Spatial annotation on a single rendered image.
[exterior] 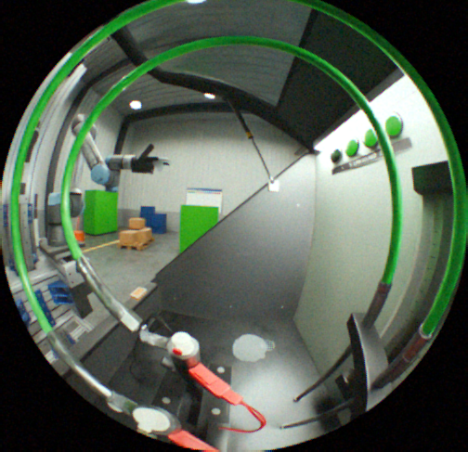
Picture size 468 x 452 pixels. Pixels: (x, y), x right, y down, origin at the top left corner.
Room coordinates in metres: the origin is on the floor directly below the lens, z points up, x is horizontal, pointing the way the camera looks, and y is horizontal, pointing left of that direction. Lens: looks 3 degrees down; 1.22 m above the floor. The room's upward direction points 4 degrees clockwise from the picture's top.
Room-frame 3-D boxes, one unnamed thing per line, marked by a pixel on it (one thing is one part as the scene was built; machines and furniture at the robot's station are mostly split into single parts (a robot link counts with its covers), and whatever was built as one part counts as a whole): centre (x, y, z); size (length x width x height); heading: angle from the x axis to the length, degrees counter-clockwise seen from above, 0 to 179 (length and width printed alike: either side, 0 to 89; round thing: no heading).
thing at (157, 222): (5.66, 3.77, 0.61); 1.26 x 0.48 x 1.22; 92
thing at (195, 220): (3.65, 0.92, 0.65); 0.95 x 0.86 x 1.30; 100
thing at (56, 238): (0.27, 0.79, 1.09); 0.15 x 0.15 x 0.10
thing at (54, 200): (0.27, 0.79, 1.20); 0.13 x 0.12 x 0.14; 28
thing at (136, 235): (3.55, 3.00, 0.39); 1.20 x 0.85 x 0.79; 14
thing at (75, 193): (0.39, 0.85, 1.41); 0.15 x 0.12 x 0.55; 28
